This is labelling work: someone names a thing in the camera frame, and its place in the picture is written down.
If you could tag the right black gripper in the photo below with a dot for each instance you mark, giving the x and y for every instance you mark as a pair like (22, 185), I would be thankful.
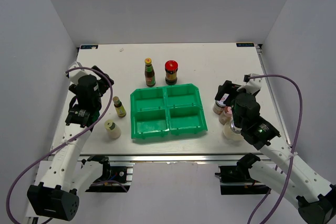
(228, 88)

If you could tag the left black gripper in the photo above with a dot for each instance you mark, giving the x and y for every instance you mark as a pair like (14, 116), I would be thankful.
(102, 83)

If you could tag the pink-capped spice shaker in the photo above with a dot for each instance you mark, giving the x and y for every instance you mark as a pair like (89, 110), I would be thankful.
(226, 115)

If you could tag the white-lidded glass jar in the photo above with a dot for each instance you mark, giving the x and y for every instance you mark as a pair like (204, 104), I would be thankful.
(219, 105)

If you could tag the large silver-lidded glass jar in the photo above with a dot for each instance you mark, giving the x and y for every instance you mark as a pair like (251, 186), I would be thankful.
(231, 132)

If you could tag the small brown-capped oil bottle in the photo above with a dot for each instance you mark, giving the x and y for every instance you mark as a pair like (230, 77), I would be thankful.
(120, 110)

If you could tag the yellow-capped white powder shaker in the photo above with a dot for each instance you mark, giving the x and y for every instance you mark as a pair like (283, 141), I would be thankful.
(113, 131)

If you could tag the yellow-capped green label sauce bottle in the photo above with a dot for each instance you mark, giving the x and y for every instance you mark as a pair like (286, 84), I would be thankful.
(149, 73)

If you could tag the green four-compartment plastic tray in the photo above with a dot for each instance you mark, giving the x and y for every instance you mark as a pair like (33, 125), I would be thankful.
(169, 110)

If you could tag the red-lidded dark sauce jar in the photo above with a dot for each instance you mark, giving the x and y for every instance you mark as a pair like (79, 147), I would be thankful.
(171, 68)

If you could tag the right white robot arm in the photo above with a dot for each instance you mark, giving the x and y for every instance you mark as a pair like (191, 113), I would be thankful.
(292, 178)

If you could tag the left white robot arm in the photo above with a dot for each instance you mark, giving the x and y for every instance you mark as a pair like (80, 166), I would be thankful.
(57, 194)

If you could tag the left blue table label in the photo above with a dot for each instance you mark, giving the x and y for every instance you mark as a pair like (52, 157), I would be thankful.
(88, 47)

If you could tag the blue table label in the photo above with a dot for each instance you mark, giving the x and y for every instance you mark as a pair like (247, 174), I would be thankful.
(88, 47)
(244, 44)

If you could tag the right blue table label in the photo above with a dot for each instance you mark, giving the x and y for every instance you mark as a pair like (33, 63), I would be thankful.
(244, 44)

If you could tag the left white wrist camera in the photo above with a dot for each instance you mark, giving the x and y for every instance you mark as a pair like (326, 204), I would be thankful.
(76, 73)

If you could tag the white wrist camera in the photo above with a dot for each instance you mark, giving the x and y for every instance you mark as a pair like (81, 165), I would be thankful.
(252, 85)
(76, 73)

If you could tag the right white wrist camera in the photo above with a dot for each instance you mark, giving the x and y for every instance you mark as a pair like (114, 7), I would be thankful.
(252, 85)

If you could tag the aluminium table frame rail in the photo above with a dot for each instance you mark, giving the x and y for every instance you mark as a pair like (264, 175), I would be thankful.
(274, 100)

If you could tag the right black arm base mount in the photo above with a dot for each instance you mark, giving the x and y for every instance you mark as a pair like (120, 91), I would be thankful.
(236, 180)

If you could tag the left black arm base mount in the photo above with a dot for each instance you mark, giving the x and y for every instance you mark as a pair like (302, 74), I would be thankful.
(112, 179)

